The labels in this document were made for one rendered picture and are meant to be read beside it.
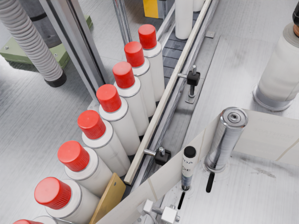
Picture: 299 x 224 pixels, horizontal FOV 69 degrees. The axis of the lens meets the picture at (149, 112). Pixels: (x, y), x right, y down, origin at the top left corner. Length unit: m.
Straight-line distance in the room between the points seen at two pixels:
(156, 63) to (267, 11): 0.60
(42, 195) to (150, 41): 0.31
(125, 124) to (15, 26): 0.21
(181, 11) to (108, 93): 0.40
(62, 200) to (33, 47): 0.21
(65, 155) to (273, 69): 0.42
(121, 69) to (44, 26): 0.52
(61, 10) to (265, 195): 0.51
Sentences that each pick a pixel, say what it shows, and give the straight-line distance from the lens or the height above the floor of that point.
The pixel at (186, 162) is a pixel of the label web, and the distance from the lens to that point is 0.31.
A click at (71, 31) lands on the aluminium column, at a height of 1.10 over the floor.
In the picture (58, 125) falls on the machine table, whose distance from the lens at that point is 0.67.
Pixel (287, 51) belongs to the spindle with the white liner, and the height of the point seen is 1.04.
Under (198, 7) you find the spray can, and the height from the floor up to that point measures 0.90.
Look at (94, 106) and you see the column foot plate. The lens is 0.66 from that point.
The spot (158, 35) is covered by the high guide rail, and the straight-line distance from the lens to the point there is 0.62.
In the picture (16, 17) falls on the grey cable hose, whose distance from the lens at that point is 0.33.
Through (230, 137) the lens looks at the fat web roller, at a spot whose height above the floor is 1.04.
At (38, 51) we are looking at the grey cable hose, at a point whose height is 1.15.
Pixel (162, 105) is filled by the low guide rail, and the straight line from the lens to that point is 0.52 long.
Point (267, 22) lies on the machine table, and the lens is 0.93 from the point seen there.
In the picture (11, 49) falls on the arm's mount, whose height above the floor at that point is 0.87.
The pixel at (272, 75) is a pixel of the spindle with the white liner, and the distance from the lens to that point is 0.52.
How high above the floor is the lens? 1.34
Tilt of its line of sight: 57 degrees down
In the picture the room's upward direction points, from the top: 11 degrees counter-clockwise
